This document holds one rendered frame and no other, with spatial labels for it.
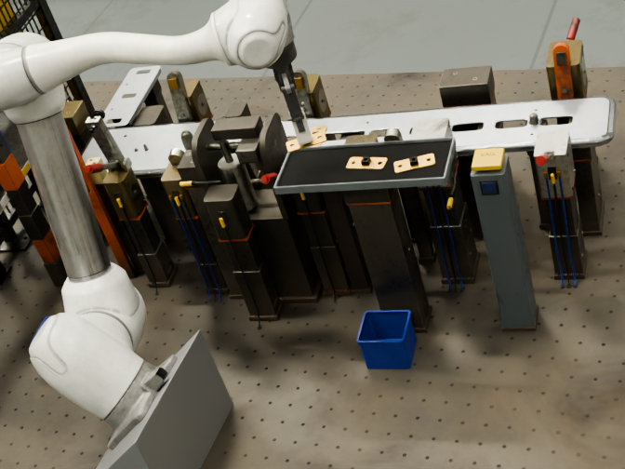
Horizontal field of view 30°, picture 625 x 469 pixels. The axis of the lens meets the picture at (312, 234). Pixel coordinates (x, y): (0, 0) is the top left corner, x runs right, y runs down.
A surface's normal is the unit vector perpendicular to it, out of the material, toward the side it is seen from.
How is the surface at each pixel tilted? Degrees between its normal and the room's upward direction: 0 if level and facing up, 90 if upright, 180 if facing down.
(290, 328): 0
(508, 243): 90
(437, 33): 0
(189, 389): 90
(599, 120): 0
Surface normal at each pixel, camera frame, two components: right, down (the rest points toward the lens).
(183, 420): 0.90, 0.04
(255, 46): 0.18, 0.58
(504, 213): -0.23, 0.66
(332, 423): -0.26, -0.75
